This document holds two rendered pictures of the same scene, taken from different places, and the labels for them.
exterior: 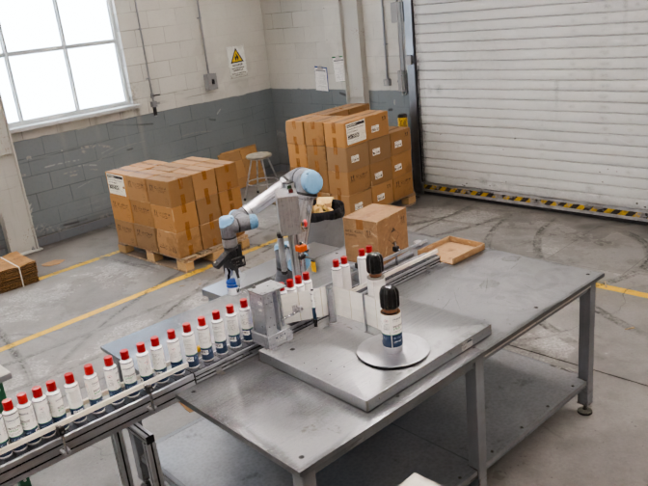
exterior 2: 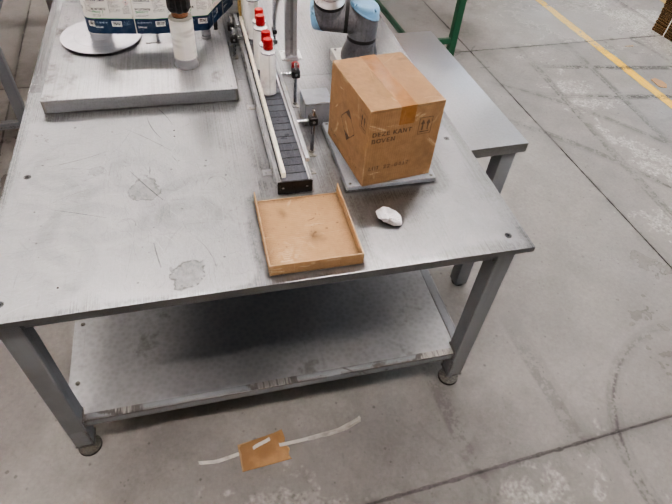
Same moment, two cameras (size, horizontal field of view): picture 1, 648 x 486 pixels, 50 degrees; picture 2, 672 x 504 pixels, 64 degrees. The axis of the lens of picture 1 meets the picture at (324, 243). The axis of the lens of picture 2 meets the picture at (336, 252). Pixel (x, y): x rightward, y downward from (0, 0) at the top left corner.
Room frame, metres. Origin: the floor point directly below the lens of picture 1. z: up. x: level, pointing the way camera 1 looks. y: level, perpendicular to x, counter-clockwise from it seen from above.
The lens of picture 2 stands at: (4.38, -1.71, 1.93)
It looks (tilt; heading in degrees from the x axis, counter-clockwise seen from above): 47 degrees down; 113
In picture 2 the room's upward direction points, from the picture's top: 6 degrees clockwise
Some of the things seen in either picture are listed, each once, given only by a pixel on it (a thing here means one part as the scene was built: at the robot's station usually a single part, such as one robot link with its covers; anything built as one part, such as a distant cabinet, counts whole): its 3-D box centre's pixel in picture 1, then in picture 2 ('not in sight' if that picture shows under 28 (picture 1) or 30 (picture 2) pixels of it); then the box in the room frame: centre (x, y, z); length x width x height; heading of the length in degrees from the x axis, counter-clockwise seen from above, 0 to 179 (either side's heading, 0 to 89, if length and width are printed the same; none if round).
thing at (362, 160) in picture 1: (351, 164); not in sight; (7.60, -0.40, 0.57); 1.20 x 0.85 x 1.14; 136
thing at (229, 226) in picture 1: (228, 227); not in sight; (3.34, 0.46, 1.30); 0.09 x 0.08 x 0.11; 115
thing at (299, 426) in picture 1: (360, 310); (236, 82); (3.23, -0.15, 0.82); 2.10 x 1.50 x 0.02; 131
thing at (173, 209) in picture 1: (176, 209); not in sight; (6.95, 1.46, 0.45); 1.20 x 0.84 x 0.89; 45
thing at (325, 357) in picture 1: (375, 341); (143, 47); (2.80, -0.18, 0.86); 0.80 x 0.67 x 0.05; 131
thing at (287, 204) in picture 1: (287, 211); not in sight; (3.22, 0.15, 1.38); 0.17 x 0.10 x 0.19; 6
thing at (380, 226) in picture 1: (376, 233); (381, 118); (3.90, -0.31, 0.99); 0.30 x 0.24 x 0.27; 138
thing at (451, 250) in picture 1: (450, 249); (306, 226); (3.87, -0.74, 0.85); 0.30 x 0.26 x 0.04; 131
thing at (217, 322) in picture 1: (219, 332); not in sight; (2.81, 0.50, 0.98); 0.05 x 0.05 x 0.20
